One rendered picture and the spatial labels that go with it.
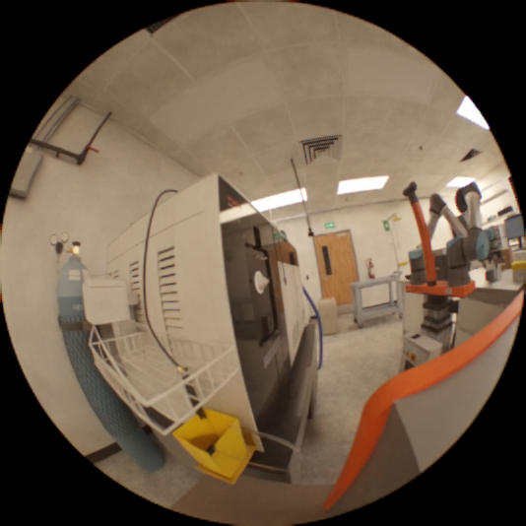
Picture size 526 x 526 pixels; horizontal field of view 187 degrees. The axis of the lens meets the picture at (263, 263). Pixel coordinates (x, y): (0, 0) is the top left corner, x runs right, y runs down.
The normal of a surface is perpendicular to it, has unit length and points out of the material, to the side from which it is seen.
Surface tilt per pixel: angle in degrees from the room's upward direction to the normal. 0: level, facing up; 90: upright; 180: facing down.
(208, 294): 90
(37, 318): 90
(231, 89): 180
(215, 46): 180
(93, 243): 90
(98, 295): 90
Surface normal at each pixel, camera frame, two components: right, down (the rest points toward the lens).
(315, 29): 0.14, 0.98
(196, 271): -0.33, -0.06
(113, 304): 0.93, -0.17
